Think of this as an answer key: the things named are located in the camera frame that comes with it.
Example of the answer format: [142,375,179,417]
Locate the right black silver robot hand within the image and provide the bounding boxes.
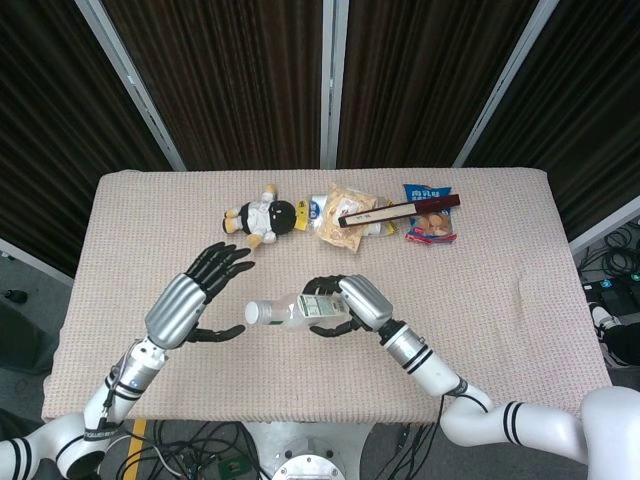
[298,273,395,339]

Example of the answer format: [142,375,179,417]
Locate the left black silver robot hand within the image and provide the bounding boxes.
[143,241,257,351]

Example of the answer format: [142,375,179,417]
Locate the clear plastic bottle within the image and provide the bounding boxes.
[244,292,351,334]

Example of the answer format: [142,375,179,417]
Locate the beige woven tablecloth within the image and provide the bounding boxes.
[41,168,609,426]

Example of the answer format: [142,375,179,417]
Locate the blue red cookie bag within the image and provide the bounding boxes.
[402,182,459,246]

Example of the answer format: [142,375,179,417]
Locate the dark red folding fan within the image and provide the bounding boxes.
[337,193,462,229]

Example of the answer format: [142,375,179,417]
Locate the clear bag of beige snacks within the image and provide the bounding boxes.
[318,183,379,255]

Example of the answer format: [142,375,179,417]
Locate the yellow plastic wrapper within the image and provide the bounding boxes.
[293,198,400,237]

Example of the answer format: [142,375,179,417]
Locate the tan snack bag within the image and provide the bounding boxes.
[305,192,394,239]

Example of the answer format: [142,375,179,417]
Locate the black white plush penguin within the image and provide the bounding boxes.
[222,183,296,249]

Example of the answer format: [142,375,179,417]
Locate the white robot torso base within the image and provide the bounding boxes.
[244,422,371,480]

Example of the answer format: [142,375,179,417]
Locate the green circuit board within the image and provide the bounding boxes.
[207,455,247,480]

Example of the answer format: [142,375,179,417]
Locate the dark room divider panel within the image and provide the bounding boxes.
[464,0,640,256]
[102,0,331,171]
[337,0,539,169]
[0,0,174,287]

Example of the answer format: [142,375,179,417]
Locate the white shoe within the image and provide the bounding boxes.
[589,302,622,335]

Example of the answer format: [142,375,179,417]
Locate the black trouser leg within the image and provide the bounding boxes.
[602,322,640,370]

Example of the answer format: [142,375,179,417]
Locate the black floor cable bundle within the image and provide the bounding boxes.
[578,219,640,284]
[99,418,274,480]

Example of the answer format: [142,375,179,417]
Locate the white divider frame post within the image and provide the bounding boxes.
[319,0,350,170]
[74,0,187,172]
[452,0,560,169]

